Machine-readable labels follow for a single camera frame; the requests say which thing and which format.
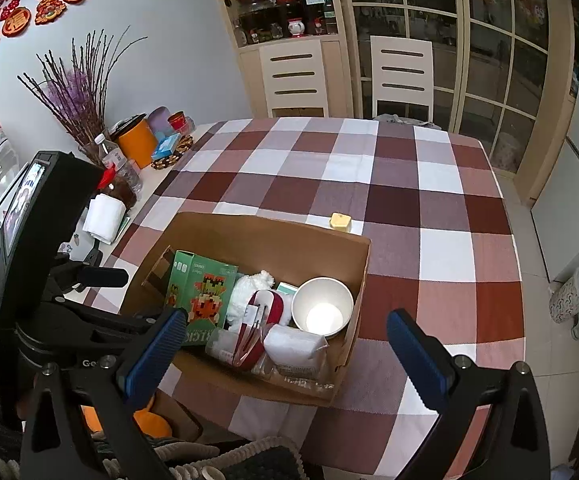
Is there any orange canister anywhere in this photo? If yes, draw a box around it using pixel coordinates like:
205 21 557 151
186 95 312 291
111 114 158 170

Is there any purple cup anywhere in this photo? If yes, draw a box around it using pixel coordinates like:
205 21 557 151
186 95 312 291
147 106 173 138

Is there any grey patterned seat cushion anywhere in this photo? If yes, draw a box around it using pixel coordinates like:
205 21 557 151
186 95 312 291
374 114 443 130

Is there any translucent plastic container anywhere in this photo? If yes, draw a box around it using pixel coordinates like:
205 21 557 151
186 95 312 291
204 329 245 365

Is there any large white paper cup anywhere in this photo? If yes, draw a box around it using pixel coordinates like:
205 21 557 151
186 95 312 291
291 276 354 338

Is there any patterned white trash can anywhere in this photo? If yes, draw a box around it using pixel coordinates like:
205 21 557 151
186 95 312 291
549 266 579 328

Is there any cream slatted dining chair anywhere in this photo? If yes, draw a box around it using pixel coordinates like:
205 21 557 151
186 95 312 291
369 35 435 123
258 39 331 118

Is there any red tin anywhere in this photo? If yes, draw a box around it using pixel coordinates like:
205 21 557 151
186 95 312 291
168 111 193 136

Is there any clear plastic water bottle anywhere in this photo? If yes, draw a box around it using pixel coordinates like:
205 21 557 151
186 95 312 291
94 132 143 196

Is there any woven trivet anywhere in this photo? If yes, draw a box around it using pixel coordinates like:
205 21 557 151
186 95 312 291
150 132 194 171

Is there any cream display cabinet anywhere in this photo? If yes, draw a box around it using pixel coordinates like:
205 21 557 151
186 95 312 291
210 0 355 118

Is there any dried branch bouquet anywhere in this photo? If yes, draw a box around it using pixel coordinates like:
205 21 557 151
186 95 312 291
17 25 148 161

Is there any green brick toy box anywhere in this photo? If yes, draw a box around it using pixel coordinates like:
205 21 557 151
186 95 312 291
164 249 240 348

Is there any row of glass jars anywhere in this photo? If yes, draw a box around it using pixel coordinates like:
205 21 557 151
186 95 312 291
220 0 340 46

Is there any blue tissue box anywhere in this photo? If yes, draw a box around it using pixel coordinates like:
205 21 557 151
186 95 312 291
150 135 184 162

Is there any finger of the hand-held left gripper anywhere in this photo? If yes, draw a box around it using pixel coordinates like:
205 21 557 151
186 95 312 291
54 300 171 346
57 264 130 292

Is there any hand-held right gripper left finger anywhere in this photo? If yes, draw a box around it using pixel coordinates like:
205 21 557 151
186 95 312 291
20 306 189 480

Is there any white cat plush toy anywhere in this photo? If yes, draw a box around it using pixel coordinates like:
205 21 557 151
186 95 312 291
226 270 286 372

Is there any cream framed glass partition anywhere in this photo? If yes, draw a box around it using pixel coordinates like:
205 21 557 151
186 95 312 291
334 0 577 206

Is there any dark knitted clothing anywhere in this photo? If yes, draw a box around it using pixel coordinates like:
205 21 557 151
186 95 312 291
90 435 305 480

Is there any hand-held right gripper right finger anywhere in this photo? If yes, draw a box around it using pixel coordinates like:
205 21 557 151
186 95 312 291
387 308 553 480

